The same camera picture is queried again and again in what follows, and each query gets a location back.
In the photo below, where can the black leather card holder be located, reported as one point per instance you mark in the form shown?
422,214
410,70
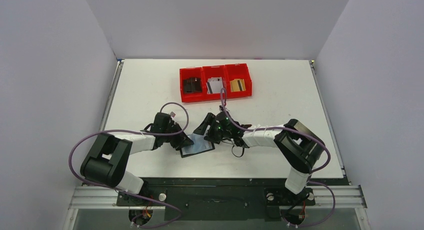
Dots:
200,145

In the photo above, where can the red bin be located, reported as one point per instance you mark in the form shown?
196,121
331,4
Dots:
238,71
214,71
185,73

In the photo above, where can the aluminium rail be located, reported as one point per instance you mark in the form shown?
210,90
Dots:
87,197

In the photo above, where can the white cards in bin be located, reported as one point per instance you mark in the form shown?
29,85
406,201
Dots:
214,85

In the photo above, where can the left red bin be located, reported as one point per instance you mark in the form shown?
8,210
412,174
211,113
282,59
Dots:
185,73

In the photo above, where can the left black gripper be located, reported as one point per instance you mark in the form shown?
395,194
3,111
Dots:
183,141

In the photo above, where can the black card holders in bin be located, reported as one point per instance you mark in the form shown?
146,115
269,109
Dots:
192,85

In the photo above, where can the gold cards in bin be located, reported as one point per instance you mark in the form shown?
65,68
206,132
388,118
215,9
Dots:
237,85

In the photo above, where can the middle red bin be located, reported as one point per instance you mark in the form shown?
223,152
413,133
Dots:
214,71

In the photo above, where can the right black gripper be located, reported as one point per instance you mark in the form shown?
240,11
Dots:
210,132

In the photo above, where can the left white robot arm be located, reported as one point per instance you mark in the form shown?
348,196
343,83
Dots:
107,159

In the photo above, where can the right red bin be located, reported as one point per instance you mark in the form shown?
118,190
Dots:
238,71

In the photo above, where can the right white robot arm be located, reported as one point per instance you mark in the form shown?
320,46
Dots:
301,148

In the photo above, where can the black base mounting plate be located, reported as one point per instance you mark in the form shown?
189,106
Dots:
279,199

